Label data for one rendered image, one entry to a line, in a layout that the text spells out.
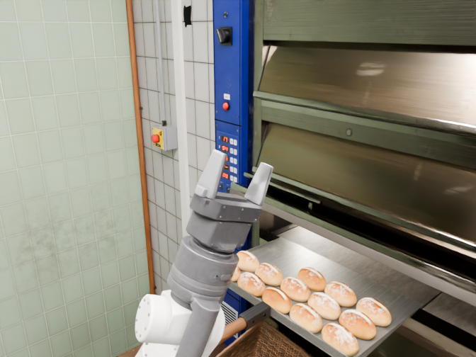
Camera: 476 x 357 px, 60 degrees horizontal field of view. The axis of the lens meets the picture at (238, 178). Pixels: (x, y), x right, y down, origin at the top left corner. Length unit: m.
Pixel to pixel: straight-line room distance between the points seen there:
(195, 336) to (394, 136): 0.75
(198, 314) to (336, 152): 0.80
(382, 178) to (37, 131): 1.46
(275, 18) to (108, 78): 1.00
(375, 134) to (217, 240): 0.69
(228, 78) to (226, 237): 0.99
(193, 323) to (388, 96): 0.76
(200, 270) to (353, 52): 0.82
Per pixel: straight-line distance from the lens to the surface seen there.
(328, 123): 1.25
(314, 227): 1.17
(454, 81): 1.07
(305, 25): 1.29
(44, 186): 2.10
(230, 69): 1.50
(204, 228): 0.56
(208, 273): 0.58
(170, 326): 0.62
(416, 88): 1.10
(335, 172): 1.26
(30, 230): 2.15
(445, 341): 1.27
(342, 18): 1.21
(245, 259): 1.36
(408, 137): 1.12
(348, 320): 1.16
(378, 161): 1.20
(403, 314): 1.29
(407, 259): 1.04
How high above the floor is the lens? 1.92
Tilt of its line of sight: 20 degrees down
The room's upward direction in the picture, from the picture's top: straight up
